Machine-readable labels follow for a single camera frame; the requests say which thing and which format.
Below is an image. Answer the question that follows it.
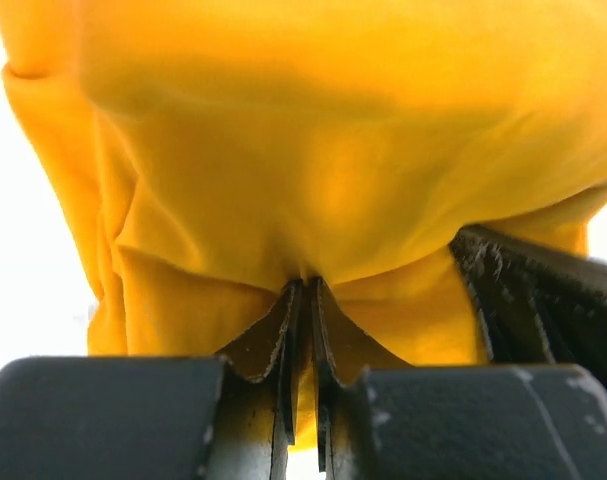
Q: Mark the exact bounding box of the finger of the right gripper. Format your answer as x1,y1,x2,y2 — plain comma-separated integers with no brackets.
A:
449,225,607,365

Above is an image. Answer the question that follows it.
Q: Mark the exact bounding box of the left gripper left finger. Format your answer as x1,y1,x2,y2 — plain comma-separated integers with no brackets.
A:
215,280,303,480

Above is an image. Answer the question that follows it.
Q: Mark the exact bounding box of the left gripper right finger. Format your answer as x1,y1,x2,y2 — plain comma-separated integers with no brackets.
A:
308,277,398,472

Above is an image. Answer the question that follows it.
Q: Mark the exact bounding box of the yellow t shirt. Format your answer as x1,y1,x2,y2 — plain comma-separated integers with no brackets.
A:
0,0,607,453

